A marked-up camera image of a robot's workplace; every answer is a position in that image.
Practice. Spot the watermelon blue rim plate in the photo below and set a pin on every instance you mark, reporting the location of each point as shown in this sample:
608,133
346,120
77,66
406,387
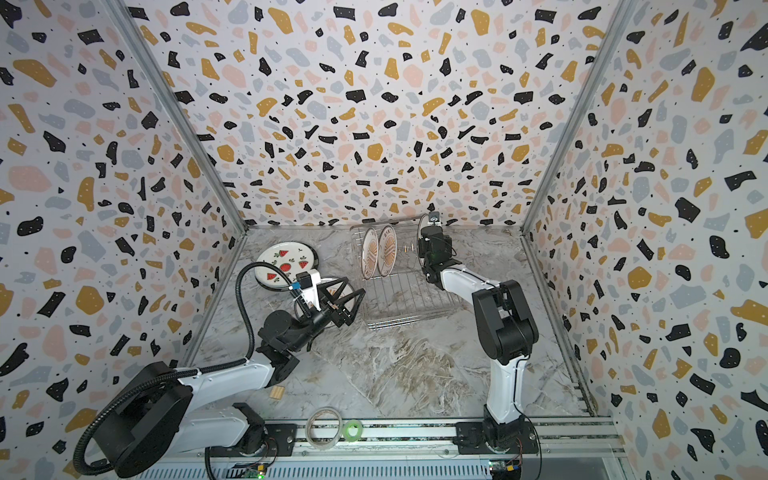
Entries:
283,255

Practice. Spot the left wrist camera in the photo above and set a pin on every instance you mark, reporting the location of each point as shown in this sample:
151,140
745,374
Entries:
306,285

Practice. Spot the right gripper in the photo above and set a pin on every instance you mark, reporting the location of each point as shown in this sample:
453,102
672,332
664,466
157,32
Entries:
432,241

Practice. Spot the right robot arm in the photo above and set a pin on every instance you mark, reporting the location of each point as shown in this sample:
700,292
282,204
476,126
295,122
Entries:
505,327

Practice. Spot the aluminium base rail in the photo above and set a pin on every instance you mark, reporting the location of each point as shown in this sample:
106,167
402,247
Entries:
569,448

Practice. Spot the green rim plate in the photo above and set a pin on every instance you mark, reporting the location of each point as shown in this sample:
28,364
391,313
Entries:
423,222

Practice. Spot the wire dish rack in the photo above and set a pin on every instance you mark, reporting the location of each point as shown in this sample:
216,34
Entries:
404,296

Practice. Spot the small wooden block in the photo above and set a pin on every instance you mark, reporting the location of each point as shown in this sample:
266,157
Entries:
277,393

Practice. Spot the clear tape roll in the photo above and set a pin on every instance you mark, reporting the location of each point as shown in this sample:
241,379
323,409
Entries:
323,428

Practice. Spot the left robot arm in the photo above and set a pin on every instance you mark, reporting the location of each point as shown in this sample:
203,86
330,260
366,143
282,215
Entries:
164,410

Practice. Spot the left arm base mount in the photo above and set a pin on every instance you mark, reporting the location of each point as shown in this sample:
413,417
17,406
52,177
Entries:
268,441

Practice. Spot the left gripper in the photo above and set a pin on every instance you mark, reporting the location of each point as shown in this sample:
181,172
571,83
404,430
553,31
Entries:
347,319

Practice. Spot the orange sunburst plate front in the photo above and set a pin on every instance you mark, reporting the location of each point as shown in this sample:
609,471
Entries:
369,254

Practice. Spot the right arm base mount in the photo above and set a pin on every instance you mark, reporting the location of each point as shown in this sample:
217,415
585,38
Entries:
486,437

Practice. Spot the green tape roll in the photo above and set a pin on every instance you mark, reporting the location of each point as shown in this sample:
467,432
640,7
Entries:
352,430

